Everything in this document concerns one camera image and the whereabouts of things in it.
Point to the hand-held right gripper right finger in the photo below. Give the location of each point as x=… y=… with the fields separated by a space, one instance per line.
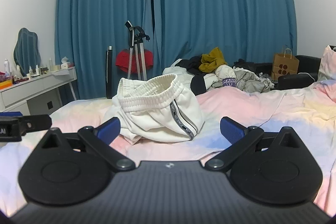
x=231 y=130

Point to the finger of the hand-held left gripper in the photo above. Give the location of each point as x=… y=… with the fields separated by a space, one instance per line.
x=36 y=122

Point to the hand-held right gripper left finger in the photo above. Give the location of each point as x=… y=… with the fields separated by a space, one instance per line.
x=109 y=129

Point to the white pants with striped trim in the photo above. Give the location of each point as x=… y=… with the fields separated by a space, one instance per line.
x=155 y=116

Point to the pile of clothes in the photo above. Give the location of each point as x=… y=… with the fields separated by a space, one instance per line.
x=223 y=75

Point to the white dressing table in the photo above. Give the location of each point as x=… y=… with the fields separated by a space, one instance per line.
x=26 y=87

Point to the orange tray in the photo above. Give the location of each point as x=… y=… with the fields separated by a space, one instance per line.
x=5 y=83

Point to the pastel tie-dye duvet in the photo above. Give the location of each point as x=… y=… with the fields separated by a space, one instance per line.
x=275 y=108

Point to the small cosmetic bottle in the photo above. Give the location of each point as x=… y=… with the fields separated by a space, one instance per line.
x=18 y=71
x=30 y=71
x=38 y=70

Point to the grey crumpled cloth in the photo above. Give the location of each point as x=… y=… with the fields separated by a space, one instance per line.
x=249 y=81

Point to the black tower stand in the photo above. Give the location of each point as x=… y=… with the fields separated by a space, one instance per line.
x=109 y=74

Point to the cream storage box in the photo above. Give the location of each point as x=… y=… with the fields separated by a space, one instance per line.
x=54 y=66

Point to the white spray bottle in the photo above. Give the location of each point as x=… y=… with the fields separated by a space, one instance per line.
x=7 y=67

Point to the white tissue box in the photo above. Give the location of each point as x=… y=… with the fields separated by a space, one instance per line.
x=67 y=65

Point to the red cloth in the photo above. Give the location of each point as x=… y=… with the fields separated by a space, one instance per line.
x=122 y=60

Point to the mustard yellow cloth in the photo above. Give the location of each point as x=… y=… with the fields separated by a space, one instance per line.
x=210 y=61

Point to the wavy-edged mirror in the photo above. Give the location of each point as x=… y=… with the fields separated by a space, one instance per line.
x=26 y=50

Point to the black cloth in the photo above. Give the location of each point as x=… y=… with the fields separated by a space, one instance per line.
x=190 y=64

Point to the silver and black tripod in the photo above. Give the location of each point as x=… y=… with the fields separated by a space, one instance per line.
x=137 y=56

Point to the brown paper bag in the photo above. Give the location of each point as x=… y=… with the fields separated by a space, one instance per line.
x=284 y=66

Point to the black sofa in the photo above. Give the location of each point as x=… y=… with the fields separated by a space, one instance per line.
x=308 y=64

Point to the blue curtain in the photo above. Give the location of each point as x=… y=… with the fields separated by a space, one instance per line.
x=223 y=3
x=92 y=16

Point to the pastel pillow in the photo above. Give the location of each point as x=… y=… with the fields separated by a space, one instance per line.
x=328 y=64

